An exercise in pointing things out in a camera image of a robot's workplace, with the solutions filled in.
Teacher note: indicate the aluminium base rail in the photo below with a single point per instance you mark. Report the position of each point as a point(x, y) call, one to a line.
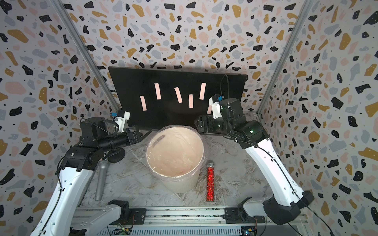
point(200, 221)

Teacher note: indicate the red glitter tube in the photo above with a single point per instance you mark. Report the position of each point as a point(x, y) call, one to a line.
point(210, 181)

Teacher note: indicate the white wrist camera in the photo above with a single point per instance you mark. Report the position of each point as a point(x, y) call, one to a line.
point(121, 119)
point(214, 104)

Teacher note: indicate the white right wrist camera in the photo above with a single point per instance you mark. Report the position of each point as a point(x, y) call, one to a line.
point(214, 104)

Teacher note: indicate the pink sticky note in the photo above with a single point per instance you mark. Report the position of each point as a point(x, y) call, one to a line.
point(178, 95)
point(209, 110)
point(191, 101)
point(143, 103)
point(158, 92)
point(202, 91)

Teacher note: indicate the cream bin with plastic liner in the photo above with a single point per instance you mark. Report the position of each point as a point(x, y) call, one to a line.
point(175, 155)

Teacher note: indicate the aluminium frame post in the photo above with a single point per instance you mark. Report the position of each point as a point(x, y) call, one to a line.
point(290, 43)
point(62, 13)

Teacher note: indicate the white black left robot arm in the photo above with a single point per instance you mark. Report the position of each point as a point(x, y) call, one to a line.
point(101, 139)

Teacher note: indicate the aluminium frame post right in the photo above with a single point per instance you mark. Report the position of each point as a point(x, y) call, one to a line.
point(290, 43)

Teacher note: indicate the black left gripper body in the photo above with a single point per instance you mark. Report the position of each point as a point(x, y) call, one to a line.
point(132, 141)

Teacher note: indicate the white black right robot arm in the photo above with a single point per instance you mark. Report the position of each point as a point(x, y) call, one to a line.
point(288, 199)

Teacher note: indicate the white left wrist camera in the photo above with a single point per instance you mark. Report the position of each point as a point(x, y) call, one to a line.
point(121, 119)

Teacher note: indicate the black computer monitor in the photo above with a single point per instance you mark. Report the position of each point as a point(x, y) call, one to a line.
point(131, 83)

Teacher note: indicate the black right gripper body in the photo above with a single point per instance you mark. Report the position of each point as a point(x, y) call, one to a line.
point(214, 126)

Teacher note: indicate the aluminium frame post left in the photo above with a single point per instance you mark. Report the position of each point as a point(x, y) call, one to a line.
point(62, 13)

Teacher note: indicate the grey metal cylinder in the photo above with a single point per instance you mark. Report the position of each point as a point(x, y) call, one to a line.
point(103, 167)

